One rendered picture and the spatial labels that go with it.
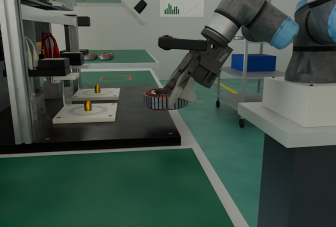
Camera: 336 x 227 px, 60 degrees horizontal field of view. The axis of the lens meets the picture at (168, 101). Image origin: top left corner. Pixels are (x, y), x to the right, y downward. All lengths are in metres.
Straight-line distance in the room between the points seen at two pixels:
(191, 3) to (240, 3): 5.55
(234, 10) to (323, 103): 0.33
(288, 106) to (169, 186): 0.51
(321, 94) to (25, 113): 0.69
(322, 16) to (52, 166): 0.67
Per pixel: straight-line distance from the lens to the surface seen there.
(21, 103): 0.63
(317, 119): 0.85
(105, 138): 0.63
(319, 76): 0.89
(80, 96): 0.99
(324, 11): 0.78
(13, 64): 0.63
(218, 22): 0.71
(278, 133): 0.81
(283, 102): 0.91
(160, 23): 6.14
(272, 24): 0.74
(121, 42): 6.11
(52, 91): 1.04
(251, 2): 0.73
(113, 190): 0.48
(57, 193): 0.49
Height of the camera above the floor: 0.99
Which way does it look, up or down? 13 degrees down
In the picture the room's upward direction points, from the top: straight up
